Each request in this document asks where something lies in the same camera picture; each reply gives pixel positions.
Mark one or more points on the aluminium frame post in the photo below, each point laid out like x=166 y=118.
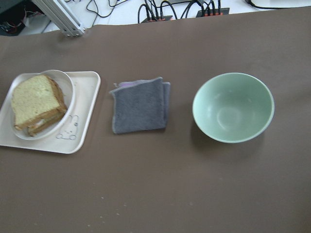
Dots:
x=62 y=16

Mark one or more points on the fried egg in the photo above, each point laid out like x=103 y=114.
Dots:
x=40 y=123

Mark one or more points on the green ceramic bowl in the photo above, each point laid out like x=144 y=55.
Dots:
x=233 y=107

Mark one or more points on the white round plate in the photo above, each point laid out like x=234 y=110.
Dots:
x=47 y=95

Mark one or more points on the cream rabbit tray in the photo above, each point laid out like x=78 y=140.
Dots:
x=71 y=135

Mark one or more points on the grey folded cloth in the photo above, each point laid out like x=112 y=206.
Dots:
x=140 y=105

